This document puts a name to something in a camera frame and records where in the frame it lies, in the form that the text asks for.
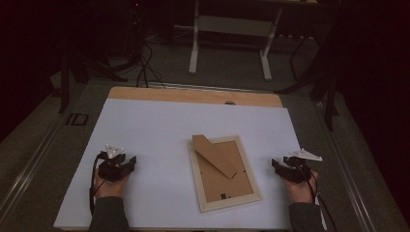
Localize black stand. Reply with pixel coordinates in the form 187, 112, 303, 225
57, 44, 130, 114
274, 30, 341, 132

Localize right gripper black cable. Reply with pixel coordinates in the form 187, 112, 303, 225
291, 158, 338, 232

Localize wooden picture frame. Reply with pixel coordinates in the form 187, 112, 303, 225
187, 133, 263, 214

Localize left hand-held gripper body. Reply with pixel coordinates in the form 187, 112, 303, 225
97, 143, 130, 184

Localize black floor socket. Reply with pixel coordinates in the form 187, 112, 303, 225
65, 112, 90, 127

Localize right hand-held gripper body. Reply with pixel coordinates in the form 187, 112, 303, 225
279, 147, 324, 185

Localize white table sheet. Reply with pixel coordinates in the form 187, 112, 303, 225
53, 98, 328, 231

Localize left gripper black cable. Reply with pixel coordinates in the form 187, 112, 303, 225
88, 152, 108, 217

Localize person's left hand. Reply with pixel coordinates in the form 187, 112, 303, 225
93, 171, 131, 199

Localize person's right hand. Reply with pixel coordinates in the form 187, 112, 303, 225
281, 169, 320, 205

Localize metal floor rail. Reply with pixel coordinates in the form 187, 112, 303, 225
312, 99, 379, 232
0, 115, 67, 221

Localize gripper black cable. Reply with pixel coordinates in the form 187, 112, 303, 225
291, 158, 338, 232
88, 152, 108, 217

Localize white metal desk frame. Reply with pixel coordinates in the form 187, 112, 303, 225
188, 0, 284, 82

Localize black floor cables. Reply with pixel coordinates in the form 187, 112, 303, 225
134, 41, 167, 90

